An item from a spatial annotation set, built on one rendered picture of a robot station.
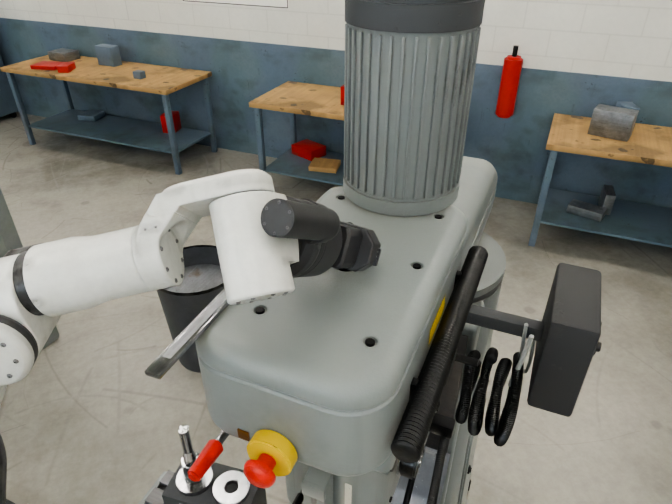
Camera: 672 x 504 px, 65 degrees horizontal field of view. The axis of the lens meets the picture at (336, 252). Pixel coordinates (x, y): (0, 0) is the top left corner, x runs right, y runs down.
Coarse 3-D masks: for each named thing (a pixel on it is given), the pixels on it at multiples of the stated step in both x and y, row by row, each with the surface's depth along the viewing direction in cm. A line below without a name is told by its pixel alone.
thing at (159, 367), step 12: (216, 300) 66; (204, 312) 64; (216, 312) 64; (192, 324) 62; (204, 324) 62; (180, 336) 60; (192, 336) 60; (168, 348) 58; (180, 348) 58; (156, 360) 57; (168, 360) 57; (156, 372) 55
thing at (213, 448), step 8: (224, 432) 72; (216, 440) 71; (224, 440) 72; (208, 448) 69; (216, 448) 70; (200, 456) 68; (208, 456) 68; (216, 456) 69; (200, 464) 67; (208, 464) 68; (192, 472) 67; (200, 472) 67; (192, 480) 67
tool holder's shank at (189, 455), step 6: (180, 426) 121; (186, 426) 121; (180, 432) 120; (186, 432) 120; (180, 438) 121; (186, 438) 121; (186, 444) 122; (186, 450) 123; (192, 450) 124; (186, 456) 124; (192, 456) 125
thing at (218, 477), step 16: (176, 480) 130; (208, 480) 130; (224, 480) 130; (240, 480) 130; (176, 496) 127; (192, 496) 127; (208, 496) 127; (224, 496) 126; (240, 496) 126; (256, 496) 129
